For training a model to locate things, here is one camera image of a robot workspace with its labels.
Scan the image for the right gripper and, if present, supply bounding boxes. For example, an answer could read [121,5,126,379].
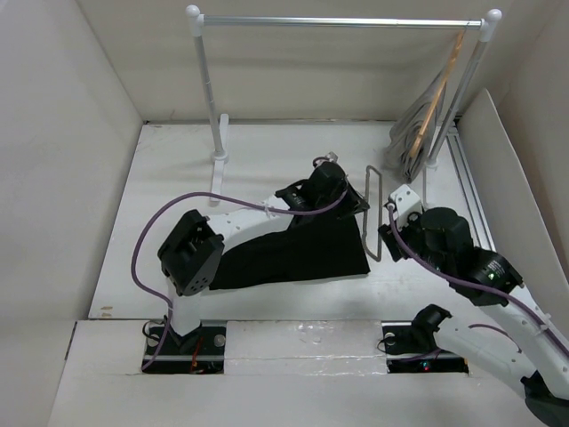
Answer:
[378,207,450,275]

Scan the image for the grey metal hanger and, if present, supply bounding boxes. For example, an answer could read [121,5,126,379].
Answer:
[362,164,384,262]

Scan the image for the black trousers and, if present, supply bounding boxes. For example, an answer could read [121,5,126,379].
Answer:
[208,190,370,290]

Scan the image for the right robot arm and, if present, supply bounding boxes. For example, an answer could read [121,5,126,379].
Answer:
[379,202,568,426]

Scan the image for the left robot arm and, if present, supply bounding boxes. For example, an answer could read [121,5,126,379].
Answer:
[157,161,370,353]

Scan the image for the wooden hanger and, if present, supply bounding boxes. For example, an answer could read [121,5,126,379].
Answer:
[409,30,466,158]

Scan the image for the grey hanging trousers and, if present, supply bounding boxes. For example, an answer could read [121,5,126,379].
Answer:
[383,70,448,184]

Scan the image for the silver clothes rack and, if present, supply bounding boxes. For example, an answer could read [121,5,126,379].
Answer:
[185,1,503,195]

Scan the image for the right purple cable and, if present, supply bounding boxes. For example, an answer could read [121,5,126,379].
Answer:
[385,202,569,359]

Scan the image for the purple cable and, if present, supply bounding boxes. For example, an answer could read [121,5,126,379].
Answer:
[132,155,348,369]
[385,202,569,359]

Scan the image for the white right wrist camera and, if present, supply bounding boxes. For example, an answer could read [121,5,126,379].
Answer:
[387,184,423,224]

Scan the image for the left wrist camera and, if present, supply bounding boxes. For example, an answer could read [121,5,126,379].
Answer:
[312,152,338,168]

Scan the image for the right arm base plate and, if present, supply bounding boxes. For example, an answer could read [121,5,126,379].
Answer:
[376,321,469,375]

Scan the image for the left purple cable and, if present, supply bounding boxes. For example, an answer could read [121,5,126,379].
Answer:
[132,155,348,369]

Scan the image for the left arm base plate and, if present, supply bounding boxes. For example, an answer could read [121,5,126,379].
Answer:
[141,322,227,375]

